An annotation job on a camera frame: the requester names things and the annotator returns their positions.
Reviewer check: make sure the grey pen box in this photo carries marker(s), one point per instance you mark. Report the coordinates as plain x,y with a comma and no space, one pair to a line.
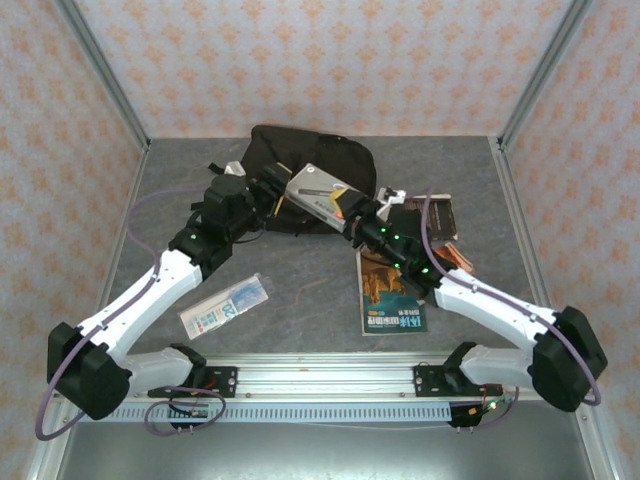
315,187

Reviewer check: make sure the black fabric backpack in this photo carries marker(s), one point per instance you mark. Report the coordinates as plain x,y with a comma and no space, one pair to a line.
310,145

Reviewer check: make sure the black paperback book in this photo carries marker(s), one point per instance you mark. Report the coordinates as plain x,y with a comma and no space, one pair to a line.
445,220

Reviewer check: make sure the orange paperback book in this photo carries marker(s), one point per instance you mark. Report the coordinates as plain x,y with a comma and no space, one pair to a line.
457,257

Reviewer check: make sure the cave cover magazine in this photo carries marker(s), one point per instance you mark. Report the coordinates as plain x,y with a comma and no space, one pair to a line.
392,320

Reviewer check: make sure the clear pouch of blue pens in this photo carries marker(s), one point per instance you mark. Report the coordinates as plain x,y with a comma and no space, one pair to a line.
225,305

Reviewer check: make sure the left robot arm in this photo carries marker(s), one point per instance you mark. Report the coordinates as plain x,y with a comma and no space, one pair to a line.
150,295

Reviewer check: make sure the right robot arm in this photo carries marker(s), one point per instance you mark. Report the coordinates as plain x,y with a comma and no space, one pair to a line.
490,305

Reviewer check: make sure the grey metal sheet panel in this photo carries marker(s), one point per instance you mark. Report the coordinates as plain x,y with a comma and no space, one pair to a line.
320,455

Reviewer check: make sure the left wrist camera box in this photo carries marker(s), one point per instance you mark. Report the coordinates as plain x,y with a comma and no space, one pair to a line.
235,168

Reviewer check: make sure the aluminium table side rail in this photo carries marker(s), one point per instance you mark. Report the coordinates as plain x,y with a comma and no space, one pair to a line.
515,210
131,200

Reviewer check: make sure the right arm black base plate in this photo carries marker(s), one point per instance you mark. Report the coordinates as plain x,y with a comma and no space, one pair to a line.
427,382

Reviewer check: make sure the aluminium mounting rail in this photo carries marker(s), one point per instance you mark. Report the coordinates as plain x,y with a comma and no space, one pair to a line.
325,380

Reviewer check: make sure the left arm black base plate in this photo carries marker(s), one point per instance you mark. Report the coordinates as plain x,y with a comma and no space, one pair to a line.
225,382

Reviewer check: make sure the aluminium frame post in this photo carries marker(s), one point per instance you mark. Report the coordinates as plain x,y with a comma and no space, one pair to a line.
100,70
545,70

